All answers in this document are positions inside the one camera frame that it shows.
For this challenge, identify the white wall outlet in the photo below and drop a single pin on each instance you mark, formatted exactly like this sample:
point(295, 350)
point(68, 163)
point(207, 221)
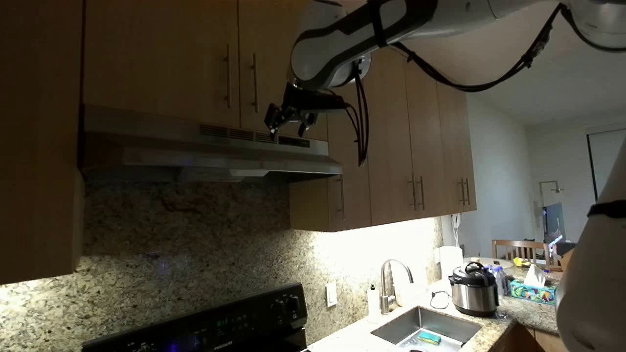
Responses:
point(330, 294)

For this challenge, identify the white paper towel roll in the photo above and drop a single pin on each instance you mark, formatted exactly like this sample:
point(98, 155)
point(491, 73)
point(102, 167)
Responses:
point(448, 261)

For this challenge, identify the teal sponge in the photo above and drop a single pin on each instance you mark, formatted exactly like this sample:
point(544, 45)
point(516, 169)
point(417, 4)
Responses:
point(428, 337)

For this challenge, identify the white soap bottle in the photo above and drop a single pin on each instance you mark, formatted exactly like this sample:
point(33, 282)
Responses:
point(373, 304)

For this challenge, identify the teal tissue box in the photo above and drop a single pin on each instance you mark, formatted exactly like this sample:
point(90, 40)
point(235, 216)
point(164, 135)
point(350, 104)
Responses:
point(530, 290)

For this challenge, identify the chrome faucet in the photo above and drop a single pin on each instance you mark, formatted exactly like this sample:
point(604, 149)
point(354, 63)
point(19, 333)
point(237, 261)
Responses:
point(385, 286)

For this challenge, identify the steel range hood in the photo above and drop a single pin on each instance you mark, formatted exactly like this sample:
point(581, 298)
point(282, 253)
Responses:
point(195, 147)

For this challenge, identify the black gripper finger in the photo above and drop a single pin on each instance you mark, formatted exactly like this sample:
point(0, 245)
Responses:
point(274, 120)
point(305, 124)

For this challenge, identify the yellow fruit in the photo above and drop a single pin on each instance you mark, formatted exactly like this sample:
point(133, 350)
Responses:
point(518, 262)

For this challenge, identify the steel kitchen sink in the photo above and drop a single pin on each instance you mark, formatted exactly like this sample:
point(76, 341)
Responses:
point(422, 323)

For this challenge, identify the wooden wall cabinet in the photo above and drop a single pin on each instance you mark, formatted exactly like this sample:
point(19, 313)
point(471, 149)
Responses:
point(391, 149)
point(162, 51)
point(39, 130)

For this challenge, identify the steel pressure cooker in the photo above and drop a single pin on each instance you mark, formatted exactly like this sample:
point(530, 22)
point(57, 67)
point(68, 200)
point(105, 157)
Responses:
point(471, 290)

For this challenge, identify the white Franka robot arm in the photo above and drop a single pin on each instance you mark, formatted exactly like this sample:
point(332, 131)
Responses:
point(403, 20)

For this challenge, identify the steel bottle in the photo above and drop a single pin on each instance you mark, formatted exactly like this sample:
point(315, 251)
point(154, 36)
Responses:
point(501, 280)

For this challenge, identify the black electric stove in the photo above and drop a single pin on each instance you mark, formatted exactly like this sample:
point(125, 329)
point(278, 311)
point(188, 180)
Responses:
point(227, 323)

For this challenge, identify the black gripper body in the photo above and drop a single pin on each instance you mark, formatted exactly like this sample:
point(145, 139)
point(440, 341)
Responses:
point(299, 100)

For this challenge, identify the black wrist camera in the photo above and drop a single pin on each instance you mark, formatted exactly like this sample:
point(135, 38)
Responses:
point(332, 102)

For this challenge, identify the wooden chair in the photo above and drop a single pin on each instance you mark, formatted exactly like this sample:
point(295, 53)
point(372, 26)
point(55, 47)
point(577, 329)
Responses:
point(518, 247)

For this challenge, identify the white framed board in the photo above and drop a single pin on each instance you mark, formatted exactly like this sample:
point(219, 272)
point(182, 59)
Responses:
point(608, 163)

